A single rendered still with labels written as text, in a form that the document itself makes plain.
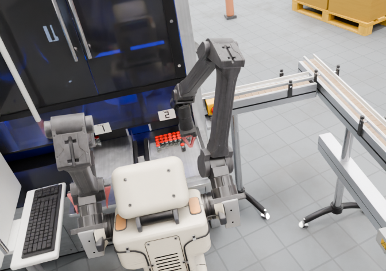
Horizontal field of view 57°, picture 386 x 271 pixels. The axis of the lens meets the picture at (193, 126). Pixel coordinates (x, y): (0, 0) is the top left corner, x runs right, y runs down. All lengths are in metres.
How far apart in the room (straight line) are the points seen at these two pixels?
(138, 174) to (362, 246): 1.82
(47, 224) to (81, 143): 0.97
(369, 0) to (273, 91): 2.98
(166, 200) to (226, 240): 1.52
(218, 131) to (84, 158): 0.43
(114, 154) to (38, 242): 0.55
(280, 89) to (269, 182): 0.94
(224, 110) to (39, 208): 1.14
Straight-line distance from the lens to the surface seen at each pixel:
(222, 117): 1.07
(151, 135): 1.95
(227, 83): 1.03
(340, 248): 2.52
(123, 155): 1.87
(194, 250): 1.11
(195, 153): 1.78
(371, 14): 4.96
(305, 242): 2.50
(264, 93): 2.08
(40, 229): 1.79
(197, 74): 1.20
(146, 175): 1.01
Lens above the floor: 2.06
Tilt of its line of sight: 37 degrees down
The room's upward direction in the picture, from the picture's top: 10 degrees counter-clockwise
